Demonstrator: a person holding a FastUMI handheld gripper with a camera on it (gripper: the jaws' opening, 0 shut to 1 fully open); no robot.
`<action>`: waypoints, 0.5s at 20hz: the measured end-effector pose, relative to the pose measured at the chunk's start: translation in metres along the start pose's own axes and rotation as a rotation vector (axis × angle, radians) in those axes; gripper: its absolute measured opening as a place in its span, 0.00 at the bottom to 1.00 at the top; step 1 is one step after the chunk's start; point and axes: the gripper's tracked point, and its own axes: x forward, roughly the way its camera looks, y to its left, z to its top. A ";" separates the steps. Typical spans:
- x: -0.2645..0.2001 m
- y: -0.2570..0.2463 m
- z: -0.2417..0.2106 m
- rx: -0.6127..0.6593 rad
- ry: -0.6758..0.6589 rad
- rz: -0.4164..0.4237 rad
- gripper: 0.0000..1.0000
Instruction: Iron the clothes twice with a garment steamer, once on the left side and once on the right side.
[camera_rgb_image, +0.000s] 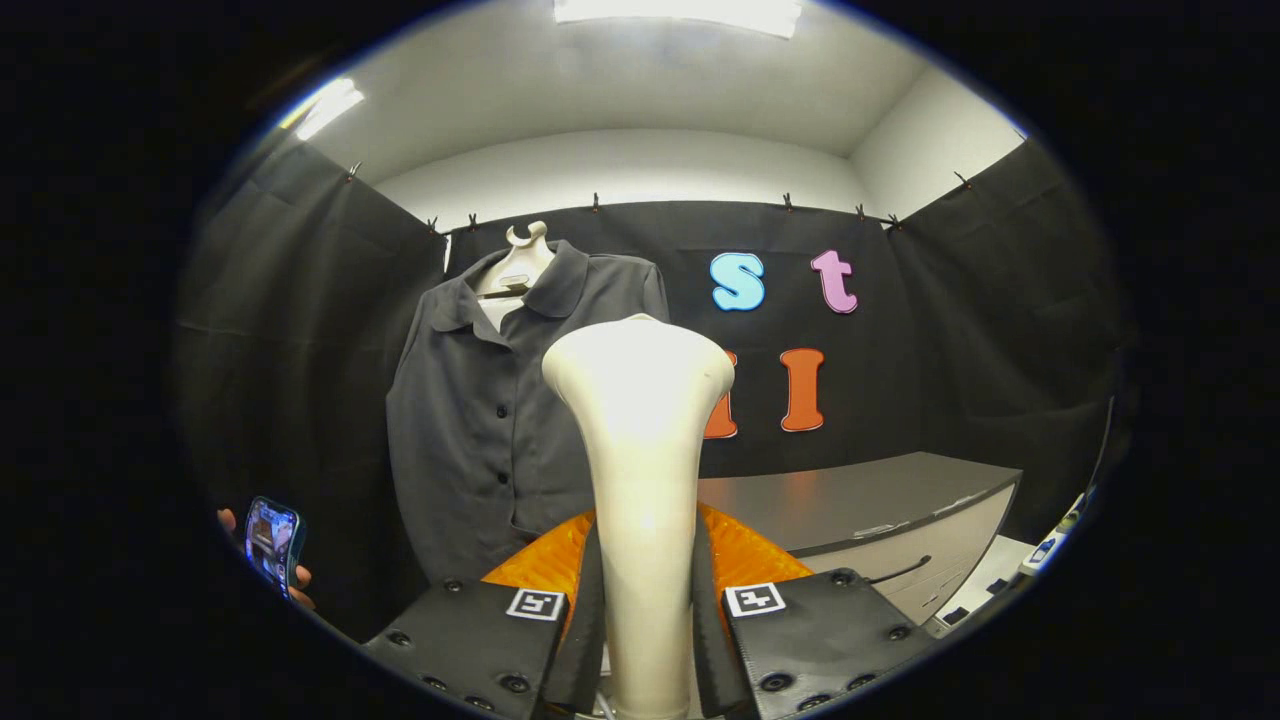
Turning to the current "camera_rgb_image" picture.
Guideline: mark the cream clothes hanger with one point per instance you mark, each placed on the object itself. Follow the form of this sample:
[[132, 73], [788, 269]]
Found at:
[[520, 265]]

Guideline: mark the black backdrop cloth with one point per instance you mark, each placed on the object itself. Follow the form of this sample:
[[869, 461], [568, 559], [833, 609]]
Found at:
[[960, 350]]

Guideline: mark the smartphone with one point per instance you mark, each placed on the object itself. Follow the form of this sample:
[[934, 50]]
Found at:
[[272, 540]]

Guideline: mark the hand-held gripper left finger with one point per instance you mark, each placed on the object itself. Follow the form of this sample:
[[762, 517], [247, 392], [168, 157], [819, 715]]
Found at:
[[588, 650]]

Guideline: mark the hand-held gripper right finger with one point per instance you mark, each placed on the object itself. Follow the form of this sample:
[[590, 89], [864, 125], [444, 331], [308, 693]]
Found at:
[[712, 650]]

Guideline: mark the white garment steamer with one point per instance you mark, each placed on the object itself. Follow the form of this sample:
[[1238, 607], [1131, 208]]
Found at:
[[645, 450]]

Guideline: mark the white side table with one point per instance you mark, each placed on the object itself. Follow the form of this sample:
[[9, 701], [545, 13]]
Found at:
[[1045, 550]]

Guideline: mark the dark grey button shirt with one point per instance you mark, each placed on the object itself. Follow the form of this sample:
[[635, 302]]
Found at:
[[470, 440]]

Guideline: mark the small ceiling light panel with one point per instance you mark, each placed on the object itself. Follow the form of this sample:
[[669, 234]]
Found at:
[[325, 108]]

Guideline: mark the grey cabinet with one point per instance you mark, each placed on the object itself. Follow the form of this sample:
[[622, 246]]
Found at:
[[860, 495]]

